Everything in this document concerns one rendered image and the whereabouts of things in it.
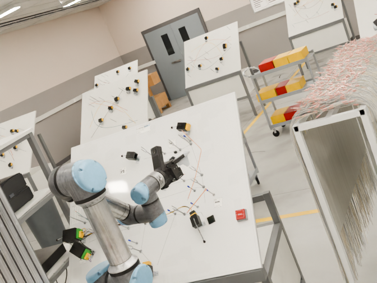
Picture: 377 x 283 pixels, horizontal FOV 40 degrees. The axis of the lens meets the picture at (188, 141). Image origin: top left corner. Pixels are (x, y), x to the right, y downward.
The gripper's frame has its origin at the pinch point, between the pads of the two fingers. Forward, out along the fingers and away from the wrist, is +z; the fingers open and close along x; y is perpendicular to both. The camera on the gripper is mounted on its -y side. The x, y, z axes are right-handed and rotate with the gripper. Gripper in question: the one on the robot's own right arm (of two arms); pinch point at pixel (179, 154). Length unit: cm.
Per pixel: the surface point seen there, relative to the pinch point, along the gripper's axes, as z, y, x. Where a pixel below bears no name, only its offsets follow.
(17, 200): 1, -10, -125
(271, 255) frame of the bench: 39, 77, -12
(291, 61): 503, 38, -159
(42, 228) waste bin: 220, 66, -446
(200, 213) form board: 34, 41, -35
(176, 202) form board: 36, 32, -49
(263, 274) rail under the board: 17, 74, -5
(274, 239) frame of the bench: 56, 76, -17
